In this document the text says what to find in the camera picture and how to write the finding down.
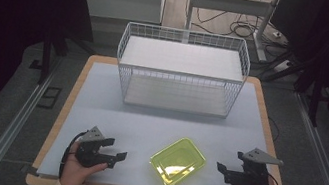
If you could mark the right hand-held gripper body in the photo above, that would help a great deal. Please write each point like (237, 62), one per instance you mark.
(251, 176)

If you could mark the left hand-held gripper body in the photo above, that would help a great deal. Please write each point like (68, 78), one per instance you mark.
(88, 154)

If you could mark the yellow-green translucent plastic tray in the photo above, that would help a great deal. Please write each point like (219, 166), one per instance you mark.
(177, 162)

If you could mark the person's left hand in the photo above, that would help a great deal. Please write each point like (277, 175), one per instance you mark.
(76, 174)

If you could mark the pale grey table mat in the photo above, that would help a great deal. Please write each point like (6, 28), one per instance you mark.
(147, 123)

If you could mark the black stand leg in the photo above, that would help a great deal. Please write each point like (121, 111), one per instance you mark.
(46, 56)
(315, 97)

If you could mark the white power strip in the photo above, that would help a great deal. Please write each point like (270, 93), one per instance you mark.
(283, 66)

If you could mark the white metal desk frame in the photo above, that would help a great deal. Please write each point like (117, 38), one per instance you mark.
(234, 5)

